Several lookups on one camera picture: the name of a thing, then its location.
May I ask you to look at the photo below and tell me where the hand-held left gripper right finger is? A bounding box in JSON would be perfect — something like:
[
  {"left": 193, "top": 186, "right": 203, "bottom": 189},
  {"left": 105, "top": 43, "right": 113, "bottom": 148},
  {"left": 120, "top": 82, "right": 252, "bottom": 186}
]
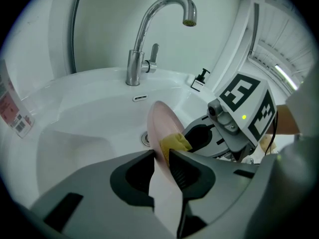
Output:
[{"left": 168, "top": 148, "right": 261, "bottom": 239}]

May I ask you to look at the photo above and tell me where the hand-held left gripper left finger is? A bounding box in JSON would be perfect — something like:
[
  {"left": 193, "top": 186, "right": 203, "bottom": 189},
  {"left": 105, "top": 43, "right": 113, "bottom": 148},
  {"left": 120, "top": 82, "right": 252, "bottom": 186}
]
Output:
[{"left": 29, "top": 149, "right": 160, "bottom": 237}]

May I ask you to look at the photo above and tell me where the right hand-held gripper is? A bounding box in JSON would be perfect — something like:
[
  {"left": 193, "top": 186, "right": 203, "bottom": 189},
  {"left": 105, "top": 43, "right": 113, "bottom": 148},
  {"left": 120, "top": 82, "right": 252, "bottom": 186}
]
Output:
[{"left": 183, "top": 73, "right": 278, "bottom": 163}]

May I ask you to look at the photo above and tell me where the yellow cloth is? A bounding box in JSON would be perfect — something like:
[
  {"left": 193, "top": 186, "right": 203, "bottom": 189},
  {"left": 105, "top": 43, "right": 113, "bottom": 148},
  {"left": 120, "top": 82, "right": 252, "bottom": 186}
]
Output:
[{"left": 159, "top": 131, "right": 193, "bottom": 167}]

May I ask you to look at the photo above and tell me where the pink plate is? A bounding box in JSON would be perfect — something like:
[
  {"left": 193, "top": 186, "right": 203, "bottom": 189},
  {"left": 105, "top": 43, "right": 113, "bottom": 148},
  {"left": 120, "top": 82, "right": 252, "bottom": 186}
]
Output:
[{"left": 147, "top": 100, "right": 186, "bottom": 239}]

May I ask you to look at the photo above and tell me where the black pump soap dispenser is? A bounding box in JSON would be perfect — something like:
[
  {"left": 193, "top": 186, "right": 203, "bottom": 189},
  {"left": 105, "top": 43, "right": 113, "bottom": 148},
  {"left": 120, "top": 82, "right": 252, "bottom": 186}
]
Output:
[{"left": 190, "top": 68, "right": 211, "bottom": 92}]

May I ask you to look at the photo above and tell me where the chrome sink drain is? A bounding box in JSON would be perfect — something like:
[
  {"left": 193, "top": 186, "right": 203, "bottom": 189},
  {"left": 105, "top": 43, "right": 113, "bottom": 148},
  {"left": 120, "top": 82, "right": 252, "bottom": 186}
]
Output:
[{"left": 141, "top": 130, "right": 152, "bottom": 147}]

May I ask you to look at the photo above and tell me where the white ceramic sink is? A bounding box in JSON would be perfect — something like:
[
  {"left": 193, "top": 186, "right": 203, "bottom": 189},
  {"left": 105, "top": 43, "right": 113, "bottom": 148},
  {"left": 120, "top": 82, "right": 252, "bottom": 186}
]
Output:
[{"left": 13, "top": 67, "right": 218, "bottom": 199}]

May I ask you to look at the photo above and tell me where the fluorescent ceiling light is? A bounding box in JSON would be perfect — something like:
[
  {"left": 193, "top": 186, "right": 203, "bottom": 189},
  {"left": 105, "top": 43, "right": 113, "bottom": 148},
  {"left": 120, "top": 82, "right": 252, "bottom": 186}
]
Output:
[{"left": 273, "top": 63, "right": 299, "bottom": 91}]

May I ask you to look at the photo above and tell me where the person's white sleeve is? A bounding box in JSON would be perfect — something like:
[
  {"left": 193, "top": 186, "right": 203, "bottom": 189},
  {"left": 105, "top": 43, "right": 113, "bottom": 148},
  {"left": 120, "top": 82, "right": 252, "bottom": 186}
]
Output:
[{"left": 274, "top": 65, "right": 319, "bottom": 174}]

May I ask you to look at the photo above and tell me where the white bottle with red label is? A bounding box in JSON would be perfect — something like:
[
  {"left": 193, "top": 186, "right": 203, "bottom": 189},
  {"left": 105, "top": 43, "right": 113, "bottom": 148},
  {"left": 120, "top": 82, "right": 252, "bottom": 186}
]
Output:
[{"left": 0, "top": 58, "right": 36, "bottom": 139}]

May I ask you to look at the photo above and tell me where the chrome faucet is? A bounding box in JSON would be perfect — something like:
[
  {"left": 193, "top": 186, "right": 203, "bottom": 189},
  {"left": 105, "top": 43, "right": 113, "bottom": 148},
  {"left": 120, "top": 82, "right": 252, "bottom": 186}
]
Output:
[{"left": 125, "top": 0, "right": 198, "bottom": 87}]

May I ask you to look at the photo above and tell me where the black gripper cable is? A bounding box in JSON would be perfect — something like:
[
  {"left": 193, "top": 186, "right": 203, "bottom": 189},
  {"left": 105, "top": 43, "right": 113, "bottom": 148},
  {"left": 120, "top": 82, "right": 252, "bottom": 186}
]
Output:
[{"left": 264, "top": 110, "right": 279, "bottom": 156}]

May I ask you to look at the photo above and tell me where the metal shower hose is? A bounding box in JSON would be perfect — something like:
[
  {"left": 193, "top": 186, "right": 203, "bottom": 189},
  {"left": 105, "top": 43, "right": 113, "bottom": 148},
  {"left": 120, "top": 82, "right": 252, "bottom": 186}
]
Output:
[{"left": 68, "top": 0, "right": 86, "bottom": 75}]

